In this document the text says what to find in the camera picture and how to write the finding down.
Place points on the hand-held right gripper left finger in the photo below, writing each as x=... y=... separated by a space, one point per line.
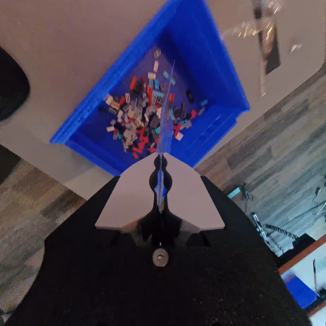
x=122 y=201

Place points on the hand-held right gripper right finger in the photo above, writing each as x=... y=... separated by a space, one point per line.
x=193 y=201

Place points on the clear plastic brick bag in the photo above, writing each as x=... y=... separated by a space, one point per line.
x=165 y=127

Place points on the pile of lego bricks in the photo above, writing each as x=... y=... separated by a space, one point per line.
x=135 y=119

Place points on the large blue plastic bin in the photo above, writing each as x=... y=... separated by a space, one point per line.
x=203 y=63

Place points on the small blue bin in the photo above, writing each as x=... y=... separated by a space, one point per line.
x=301 y=291

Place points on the teal box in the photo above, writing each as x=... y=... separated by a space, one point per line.
x=234 y=192

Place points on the wooden-edged white table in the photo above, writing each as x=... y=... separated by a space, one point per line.
x=305 y=264

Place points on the black padded cushion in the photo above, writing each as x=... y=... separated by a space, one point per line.
x=10 y=86

